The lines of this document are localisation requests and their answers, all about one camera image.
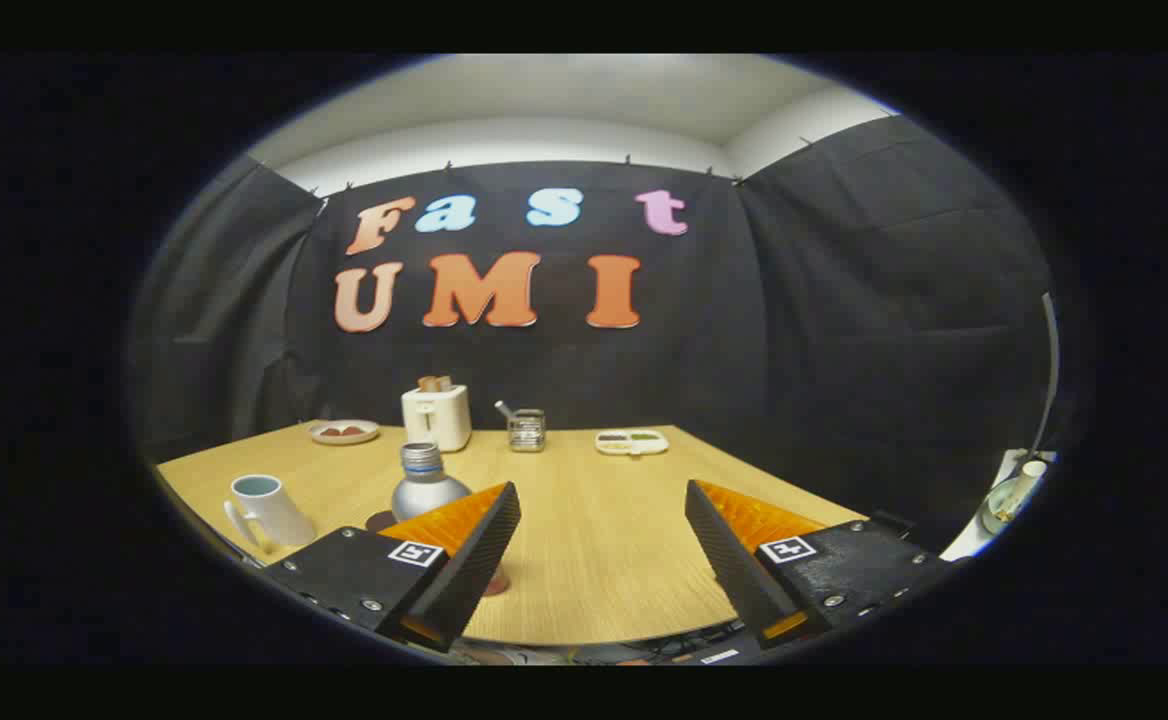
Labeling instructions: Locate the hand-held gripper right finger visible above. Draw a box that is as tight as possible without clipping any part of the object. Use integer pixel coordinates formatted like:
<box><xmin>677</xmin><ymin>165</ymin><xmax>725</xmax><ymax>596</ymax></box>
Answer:
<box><xmin>684</xmin><ymin>479</ymin><xmax>953</xmax><ymax>651</ymax></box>

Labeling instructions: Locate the white cup with handle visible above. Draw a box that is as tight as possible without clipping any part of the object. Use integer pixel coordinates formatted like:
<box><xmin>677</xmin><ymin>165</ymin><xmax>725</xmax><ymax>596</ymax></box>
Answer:
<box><xmin>223</xmin><ymin>474</ymin><xmax>317</xmax><ymax>554</ymax></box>

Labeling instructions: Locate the wooden table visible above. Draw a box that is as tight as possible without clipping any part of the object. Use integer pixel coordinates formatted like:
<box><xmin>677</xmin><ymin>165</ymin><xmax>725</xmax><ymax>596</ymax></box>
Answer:
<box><xmin>156</xmin><ymin>422</ymin><xmax>870</xmax><ymax>646</ymax></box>

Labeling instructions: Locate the black backdrop cloth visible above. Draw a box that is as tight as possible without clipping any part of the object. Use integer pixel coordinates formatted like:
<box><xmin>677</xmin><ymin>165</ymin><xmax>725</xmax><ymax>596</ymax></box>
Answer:
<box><xmin>127</xmin><ymin>115</ymin><xmax>1055</xmax><ymax>546</ymax></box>

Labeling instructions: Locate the white side table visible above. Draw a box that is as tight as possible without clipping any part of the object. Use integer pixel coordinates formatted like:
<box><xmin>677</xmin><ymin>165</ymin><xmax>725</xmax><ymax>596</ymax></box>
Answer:
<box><xmin>941</xmin><ymin>448</ymin><xmax>1057</xmax><ymax>561</ymax></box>

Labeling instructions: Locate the silver juice bottle pink label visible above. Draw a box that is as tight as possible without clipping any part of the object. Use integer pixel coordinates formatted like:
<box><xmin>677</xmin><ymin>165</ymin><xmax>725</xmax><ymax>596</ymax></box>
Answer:
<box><xmin>390</xmin><ymin>442</ymin><xmax>473</xmax><ymax>523</ymax></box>

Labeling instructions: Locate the dark brown round coaster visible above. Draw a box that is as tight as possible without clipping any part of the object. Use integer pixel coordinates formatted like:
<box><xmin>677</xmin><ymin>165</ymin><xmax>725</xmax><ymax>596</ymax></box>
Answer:
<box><xmin>365</xmin><ymin>510</ymin><xmax>512</xmax><ymax>598</ymax></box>

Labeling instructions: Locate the round plate with food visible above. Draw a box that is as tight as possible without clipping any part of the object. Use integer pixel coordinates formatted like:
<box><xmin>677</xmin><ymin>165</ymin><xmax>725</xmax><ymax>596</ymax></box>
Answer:
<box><xmin>308</xmin><ymin>419</ymin><xmax>381</xmax><ymax>446</ymax></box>

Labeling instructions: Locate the white toaster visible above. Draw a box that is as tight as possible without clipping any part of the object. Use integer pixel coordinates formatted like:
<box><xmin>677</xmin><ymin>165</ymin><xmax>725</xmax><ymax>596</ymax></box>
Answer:
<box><xmin>402</xmin><ymin>384</ymin><xmax>473</xmax><ymax>453</ymax></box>

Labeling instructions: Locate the metal wire holder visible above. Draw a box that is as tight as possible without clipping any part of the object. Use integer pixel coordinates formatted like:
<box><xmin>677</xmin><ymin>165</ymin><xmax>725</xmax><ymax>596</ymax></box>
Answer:
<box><xmin>507</xmin><ymin>408</ymin><xmax>547</xmax><ymax>453</ymax></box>

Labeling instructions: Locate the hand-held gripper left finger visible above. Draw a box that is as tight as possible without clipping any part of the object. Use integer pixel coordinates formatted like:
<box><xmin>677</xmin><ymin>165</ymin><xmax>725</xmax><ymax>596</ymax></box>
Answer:
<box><xmin>262</xmin><ymin>481</ymin><xmax>523</xmax><ymax>653</ymax></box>

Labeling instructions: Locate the white divided snack tray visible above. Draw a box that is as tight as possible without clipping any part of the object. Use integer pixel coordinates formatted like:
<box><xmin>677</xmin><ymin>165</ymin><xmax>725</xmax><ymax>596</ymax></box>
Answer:
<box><xmin>595</xmin><ymin>429</ymin><xmax>670</xmax><ymax>457</ymax></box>

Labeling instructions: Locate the grey metal pole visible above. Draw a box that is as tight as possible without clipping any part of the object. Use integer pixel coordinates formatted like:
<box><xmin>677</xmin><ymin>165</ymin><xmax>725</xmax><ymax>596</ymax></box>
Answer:
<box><xmin>1029</xmin><ymin>293</ymin><xmax>1060</xmax><ymax>461</ymax></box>

